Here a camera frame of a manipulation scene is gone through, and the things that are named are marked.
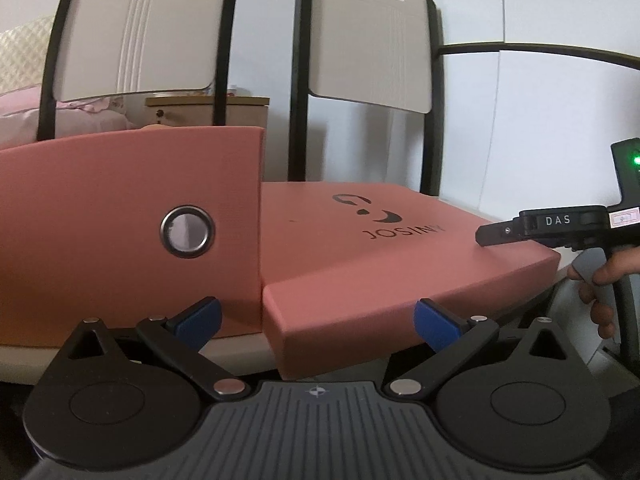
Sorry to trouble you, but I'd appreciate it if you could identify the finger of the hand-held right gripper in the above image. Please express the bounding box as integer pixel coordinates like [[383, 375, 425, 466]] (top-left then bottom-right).
[[475, 214, 524, 247]]

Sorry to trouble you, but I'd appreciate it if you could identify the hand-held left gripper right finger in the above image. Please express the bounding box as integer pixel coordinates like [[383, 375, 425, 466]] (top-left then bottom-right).
[[384, 298, 573, 402]]

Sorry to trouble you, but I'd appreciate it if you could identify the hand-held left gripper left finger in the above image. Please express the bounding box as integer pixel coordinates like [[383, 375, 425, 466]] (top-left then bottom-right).
[[65, 296, 252, 402]]

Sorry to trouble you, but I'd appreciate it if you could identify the pink box lid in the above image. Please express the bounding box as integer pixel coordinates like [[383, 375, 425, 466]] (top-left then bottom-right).
[[261, 181, 561, 381]]

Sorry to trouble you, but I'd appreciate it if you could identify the pink storage box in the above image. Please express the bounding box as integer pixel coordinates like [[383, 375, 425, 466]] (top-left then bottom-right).
[[0, 126, 266, 349]]

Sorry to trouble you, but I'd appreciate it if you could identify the person's right hand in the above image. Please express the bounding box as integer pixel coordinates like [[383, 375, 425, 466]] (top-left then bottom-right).
[[567, 252, 640, 342]]

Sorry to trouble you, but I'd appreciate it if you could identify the wooden nightstand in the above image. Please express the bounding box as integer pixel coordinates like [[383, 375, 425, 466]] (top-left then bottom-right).
[[145, 94, 271, 129]]

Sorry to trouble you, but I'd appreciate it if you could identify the pink duvet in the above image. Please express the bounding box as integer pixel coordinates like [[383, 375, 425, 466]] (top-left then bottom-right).
[[0, 97, 142, 151]]

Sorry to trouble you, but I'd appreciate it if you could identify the pink pillow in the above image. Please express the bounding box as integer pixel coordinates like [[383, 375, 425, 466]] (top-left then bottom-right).
[[0, 85, 44, 117]]

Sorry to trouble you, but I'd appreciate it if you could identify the cream quilted headboard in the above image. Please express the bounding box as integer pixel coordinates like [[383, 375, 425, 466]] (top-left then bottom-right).
[[0, 15, 54, 94]]

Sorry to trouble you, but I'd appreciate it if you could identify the black wall rail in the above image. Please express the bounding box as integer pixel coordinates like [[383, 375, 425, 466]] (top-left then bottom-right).
[[437, 42, 640, 69]]

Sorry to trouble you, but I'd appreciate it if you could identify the beige chair with black frame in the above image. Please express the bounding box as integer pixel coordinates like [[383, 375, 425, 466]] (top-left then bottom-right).
[[287, 0, 446, 196], [37, 0, 243, 142]]

